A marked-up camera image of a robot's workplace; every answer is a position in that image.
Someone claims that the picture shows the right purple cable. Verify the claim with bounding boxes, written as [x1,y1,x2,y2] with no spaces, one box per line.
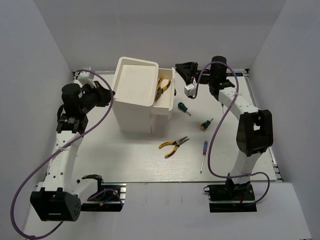
[192,61,271,206]

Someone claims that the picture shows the green orange stubby screwdriver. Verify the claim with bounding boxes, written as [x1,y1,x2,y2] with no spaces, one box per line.
[200,118,214,131]

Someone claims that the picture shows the yellow needle-nose pliers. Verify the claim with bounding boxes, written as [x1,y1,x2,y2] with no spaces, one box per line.
[158,136,189,159]
[154,76,172,103]

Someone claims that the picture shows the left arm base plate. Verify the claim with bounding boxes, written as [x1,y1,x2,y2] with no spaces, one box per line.
[81,183,127,212]

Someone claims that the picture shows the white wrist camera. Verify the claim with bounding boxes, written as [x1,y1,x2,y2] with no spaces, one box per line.
[183,83,198,99]
[75,67,96,88]

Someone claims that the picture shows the blue red precision screwdriver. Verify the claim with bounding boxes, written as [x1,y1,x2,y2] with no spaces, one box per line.
[200,140,208,174]

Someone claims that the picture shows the white drawer cabinet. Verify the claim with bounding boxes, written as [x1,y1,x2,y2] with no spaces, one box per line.
[112,56,159,134]

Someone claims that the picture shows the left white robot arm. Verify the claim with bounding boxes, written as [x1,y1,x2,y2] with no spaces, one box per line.
[30,81,113,222]

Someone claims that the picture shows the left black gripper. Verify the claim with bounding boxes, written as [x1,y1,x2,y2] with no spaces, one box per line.
[79,80,116,114]

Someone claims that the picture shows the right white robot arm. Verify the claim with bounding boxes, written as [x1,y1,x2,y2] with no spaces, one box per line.
[175,56,274,200]

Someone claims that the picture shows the green stubby flathead screwdriver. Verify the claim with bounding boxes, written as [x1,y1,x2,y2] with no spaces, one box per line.
[177,102,191,116]

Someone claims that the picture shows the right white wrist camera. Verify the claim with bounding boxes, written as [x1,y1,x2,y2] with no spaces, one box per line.
[183,83,198,99]

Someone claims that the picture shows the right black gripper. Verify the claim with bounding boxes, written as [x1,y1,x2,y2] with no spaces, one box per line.
[175,61,215,87]

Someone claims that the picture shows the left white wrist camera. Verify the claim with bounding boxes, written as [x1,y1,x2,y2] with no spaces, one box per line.
[75,67,96,88]

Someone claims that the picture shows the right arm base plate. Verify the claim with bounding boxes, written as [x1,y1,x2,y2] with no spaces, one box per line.
[203,184,257,213]

